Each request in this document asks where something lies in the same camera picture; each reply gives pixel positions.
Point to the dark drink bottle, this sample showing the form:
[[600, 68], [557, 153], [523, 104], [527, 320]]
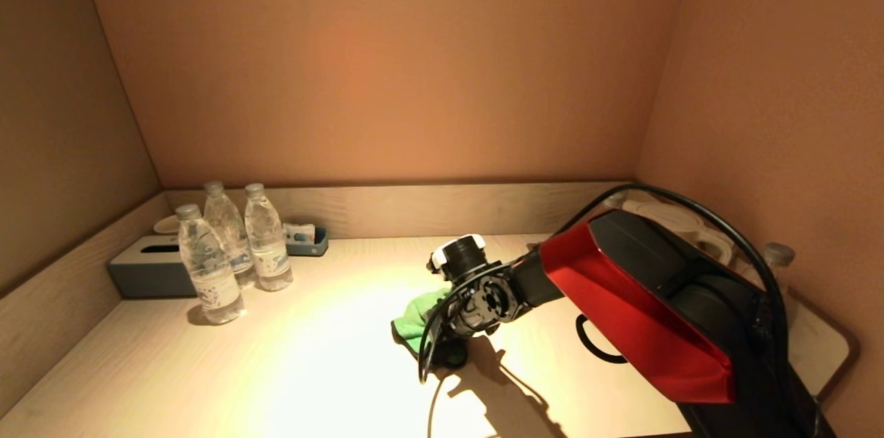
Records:
[[777, 255]]

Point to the clear water bottle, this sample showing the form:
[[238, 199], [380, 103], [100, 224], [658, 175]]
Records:
[[223, 220], [209, 272], [266, 244]]

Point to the white sachet packet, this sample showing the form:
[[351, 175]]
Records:
[[298, 233]]

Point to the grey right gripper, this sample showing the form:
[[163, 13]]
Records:
[[459, 326]]

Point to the green microfibre cloth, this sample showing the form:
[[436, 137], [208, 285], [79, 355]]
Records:
[[414, 317]]

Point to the small blue tray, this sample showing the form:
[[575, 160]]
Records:
[[312, 250]]

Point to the grey tissue box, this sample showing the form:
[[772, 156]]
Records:
[[147, 272]]

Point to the white electric kettle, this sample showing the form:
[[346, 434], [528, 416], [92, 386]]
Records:
[[711, 241]]

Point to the small white dish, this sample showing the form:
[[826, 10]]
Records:
[[166, 225]]

